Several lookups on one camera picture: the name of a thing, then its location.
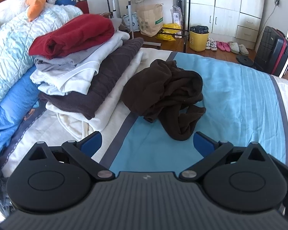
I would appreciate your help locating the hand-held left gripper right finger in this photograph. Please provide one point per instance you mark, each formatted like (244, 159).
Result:
(202, 146)

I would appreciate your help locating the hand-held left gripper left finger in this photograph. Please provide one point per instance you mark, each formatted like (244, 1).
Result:
(92, 144)

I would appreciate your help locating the dark brown sweater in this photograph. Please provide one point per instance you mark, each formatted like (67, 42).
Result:
(163, 88)

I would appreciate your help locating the bed with blue striped sheet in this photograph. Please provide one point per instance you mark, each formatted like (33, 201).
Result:
(230, 95)

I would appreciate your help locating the folded dark brown knit garment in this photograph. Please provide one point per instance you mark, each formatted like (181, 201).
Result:
(105, 76)

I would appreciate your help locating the folded white garment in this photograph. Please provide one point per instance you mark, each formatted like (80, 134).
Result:
(69, 76)

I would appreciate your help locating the blue pillow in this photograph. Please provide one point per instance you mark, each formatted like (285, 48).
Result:
(12, 115)

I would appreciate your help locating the folded grey garment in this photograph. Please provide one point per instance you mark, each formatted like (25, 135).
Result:
(52, 65)

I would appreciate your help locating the black weight plate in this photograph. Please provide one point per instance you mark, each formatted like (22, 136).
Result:
(244, 60)

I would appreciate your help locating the grey slipper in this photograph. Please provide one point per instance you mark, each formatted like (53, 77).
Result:
(243, 49)
(234, 48)

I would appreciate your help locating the yellow trash bin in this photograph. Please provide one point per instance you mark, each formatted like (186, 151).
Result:
(198, 42)

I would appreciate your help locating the folded red sweater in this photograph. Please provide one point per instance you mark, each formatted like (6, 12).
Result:
(81, 31)

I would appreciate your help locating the black bin liner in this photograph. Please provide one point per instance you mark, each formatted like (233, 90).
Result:
(199, 29)

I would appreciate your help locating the black suitcase with red stripe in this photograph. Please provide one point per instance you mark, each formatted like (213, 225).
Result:
(271, 50)

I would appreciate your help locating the yellow plastic bag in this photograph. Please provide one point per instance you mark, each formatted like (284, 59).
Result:
(169, 32)

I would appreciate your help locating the light blue quilt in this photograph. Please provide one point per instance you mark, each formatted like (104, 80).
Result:
(12, 48)

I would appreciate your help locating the white plastic bag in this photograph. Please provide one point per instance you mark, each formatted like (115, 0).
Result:
(130, 21)

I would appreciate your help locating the clear plastic package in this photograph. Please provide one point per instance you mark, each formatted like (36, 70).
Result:
(176, 15)

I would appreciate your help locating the brown paper bag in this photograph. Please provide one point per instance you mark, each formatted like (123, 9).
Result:
(150, 20)

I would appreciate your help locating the dark red nightstand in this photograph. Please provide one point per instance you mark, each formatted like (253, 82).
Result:
(82, 6)

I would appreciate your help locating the white wardrobe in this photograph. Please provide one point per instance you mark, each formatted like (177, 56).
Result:
(225, 4)

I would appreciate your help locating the orange plush toy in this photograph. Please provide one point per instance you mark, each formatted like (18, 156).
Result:
(36, 6)

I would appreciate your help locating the white fluffy blanket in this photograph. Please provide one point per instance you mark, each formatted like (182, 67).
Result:
(7, 9)

